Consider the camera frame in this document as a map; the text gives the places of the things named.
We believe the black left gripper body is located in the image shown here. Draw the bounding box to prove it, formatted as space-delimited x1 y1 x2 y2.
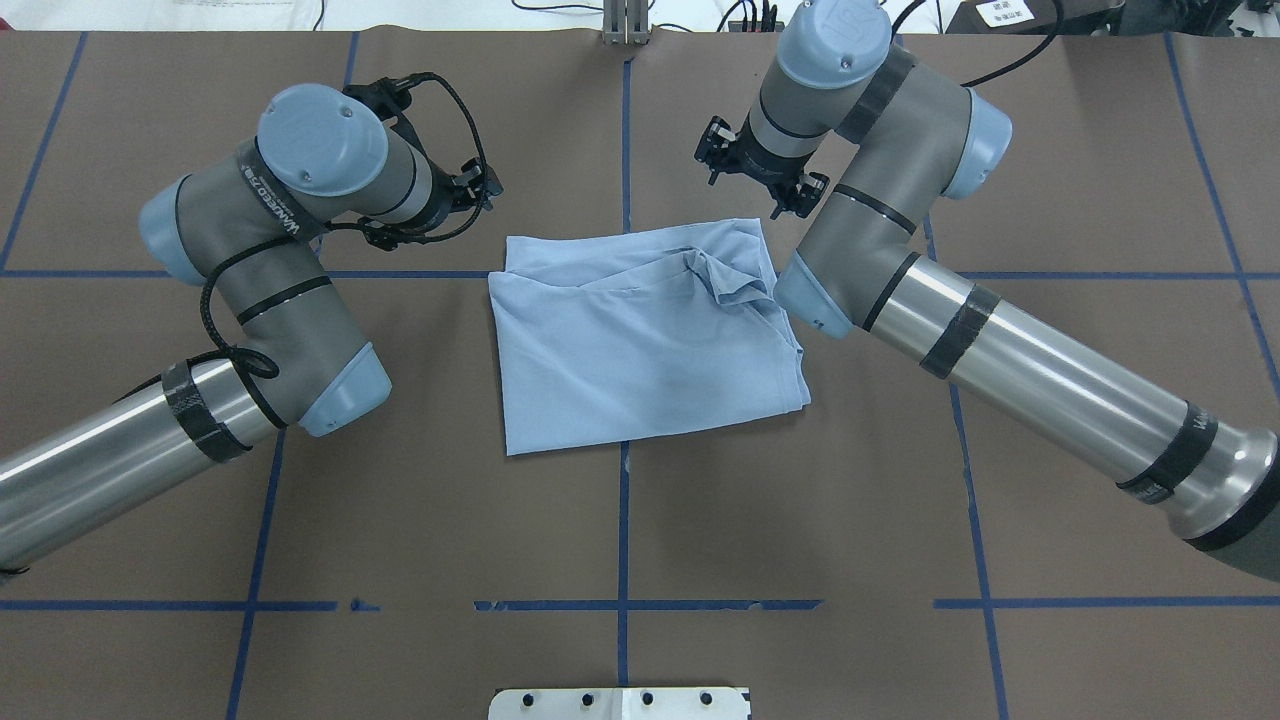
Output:
342 78 503 251

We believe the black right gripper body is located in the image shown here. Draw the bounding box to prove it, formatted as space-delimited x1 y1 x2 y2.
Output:
694 117 829 220

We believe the light blue t-shirt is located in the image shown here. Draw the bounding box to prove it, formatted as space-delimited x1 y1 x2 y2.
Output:
488 218 812 456

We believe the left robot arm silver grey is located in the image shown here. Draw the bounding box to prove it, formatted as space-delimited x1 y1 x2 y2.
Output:
1 72 502 580

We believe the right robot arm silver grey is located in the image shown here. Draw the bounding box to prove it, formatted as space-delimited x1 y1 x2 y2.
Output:
695 1 1279 582

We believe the black power adapter labelled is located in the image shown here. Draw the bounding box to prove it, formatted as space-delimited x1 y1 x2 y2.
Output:
943 1 1125 36

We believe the black braided left cable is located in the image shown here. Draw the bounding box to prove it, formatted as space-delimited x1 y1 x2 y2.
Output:
200 72 493 380

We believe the black braided cable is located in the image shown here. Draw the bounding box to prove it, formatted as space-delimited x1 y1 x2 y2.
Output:
890 0 1065 88
200 72 493 380

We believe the aluminium frame post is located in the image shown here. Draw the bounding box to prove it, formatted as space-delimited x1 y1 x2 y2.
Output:
602 0 652 46

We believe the black braided right cable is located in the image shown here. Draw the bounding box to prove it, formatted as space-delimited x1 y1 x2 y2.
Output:
890 0 1065 88

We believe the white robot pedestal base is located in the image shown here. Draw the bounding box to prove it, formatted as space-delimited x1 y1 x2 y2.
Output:
486 685 753 719

